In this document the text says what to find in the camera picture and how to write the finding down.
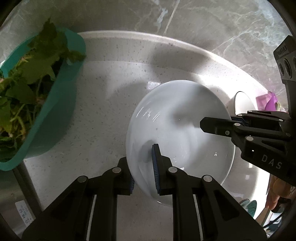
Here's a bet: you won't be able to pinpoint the person's right hand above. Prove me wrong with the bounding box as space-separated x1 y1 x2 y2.
265 175 295 210

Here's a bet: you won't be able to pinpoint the leafy green vegetables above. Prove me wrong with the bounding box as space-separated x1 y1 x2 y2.
1 20 85 162

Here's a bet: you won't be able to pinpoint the purple plastic bowl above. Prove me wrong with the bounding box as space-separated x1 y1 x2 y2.
256 91 281 111

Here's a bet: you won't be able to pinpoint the white ceramic bowl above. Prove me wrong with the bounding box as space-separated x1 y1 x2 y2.
125 80 235 206

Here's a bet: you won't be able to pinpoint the teal plastic bowl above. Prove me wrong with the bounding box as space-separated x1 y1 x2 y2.
1 28 86 171

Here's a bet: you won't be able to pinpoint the teal rimmed white plate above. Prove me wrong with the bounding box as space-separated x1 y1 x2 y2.
239 198 257 217

